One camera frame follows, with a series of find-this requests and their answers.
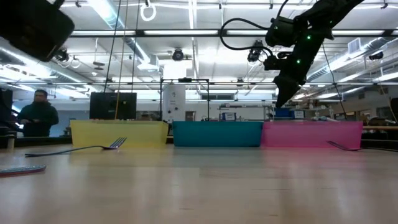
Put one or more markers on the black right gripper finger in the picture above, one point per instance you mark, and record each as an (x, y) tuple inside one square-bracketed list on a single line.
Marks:
[(286, 90)]

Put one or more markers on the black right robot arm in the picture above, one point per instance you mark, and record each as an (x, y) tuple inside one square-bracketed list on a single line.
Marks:
[(326, 12)]

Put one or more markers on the blue storage crate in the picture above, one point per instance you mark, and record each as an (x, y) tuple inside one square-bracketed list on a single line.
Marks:
[(289, 112)]

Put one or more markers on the pink plastic bin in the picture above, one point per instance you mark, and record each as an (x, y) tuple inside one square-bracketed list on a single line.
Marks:
[(311, 135)]

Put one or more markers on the white ceiling vent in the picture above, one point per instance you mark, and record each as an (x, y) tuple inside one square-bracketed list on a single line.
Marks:
[(354, 45)]

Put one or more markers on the blue box with white label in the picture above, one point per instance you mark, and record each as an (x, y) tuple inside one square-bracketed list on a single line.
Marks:
[(228, 116)]

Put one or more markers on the black ceiling dome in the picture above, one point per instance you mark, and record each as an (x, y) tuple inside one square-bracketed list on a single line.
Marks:
[(376, 56)]

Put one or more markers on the blue plastic bin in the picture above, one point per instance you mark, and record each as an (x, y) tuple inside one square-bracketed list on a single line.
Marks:
[(217, 133)]

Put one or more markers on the white cabinet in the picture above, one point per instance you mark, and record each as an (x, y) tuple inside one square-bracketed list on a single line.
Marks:
[(174, 102)]

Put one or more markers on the yellow plastic bin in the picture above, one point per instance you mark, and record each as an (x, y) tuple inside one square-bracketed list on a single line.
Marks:
[(124, 132)]

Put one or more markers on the black monitor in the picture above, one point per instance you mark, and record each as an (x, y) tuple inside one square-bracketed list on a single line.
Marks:
[(105, 105)]

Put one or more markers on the black ceiling mounted device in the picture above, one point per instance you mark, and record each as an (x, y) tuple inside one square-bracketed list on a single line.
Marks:
[(63, 55)]

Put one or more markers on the person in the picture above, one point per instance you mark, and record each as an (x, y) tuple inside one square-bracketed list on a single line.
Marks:
[(38, 115)]

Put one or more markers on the dark box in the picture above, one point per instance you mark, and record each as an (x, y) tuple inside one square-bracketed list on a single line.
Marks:
[(6, 102)]

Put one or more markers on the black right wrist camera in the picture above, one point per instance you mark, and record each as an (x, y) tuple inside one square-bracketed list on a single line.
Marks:
[(255, 53)]

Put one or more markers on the black ceiling light rail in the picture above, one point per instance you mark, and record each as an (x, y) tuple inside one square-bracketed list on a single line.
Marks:
[(388, 32)]

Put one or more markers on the black metal frame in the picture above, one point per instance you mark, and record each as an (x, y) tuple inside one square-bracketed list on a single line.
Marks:
[(186, 79)]

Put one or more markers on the black ceiling dome camera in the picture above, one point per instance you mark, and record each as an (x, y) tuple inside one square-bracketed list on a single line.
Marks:
[(178, 55)]

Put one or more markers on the small white post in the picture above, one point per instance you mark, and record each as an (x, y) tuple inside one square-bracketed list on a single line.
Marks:
[(11, 143)]

